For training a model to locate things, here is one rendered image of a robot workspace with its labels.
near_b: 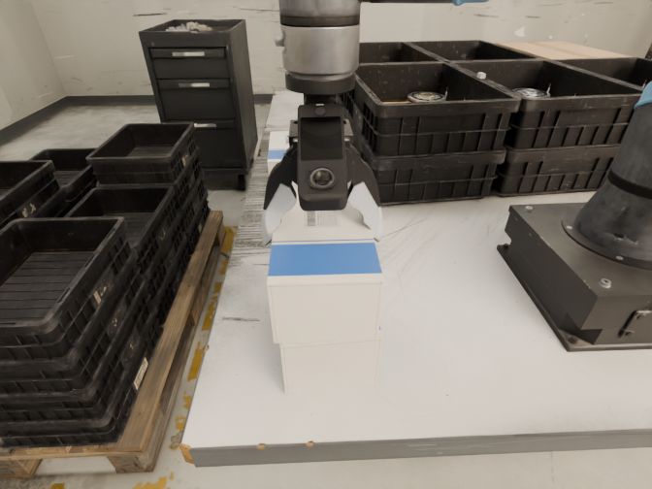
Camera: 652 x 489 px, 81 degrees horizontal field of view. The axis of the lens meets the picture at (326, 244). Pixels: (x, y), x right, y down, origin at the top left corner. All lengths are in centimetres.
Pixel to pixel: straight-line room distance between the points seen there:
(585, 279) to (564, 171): 48
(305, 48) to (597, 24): 480
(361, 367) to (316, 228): 18
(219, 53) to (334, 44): 188
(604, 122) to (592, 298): 54
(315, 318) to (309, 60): 26
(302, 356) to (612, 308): 40
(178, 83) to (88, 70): 256
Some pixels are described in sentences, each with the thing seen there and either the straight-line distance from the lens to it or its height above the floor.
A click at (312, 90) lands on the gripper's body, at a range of 39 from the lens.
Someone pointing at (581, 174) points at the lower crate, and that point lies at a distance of 109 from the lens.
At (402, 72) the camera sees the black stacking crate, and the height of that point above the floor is 91.
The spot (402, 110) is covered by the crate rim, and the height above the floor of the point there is 92.
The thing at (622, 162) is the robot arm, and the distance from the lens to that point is 68.
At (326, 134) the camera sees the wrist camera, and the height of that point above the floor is 101.
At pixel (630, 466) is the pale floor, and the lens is 152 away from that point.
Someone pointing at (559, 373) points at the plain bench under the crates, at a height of 70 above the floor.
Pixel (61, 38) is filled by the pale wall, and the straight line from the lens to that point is 486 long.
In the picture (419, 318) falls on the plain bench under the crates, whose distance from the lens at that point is 62.
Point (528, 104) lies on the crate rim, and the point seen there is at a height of 92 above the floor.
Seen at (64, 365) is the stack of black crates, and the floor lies 48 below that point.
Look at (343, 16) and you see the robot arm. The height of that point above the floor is 110.
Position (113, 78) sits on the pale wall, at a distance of 474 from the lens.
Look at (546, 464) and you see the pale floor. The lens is 140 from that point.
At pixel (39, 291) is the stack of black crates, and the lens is 119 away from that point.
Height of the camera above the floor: 114
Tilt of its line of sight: 35 degrees down
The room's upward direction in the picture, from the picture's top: straight up
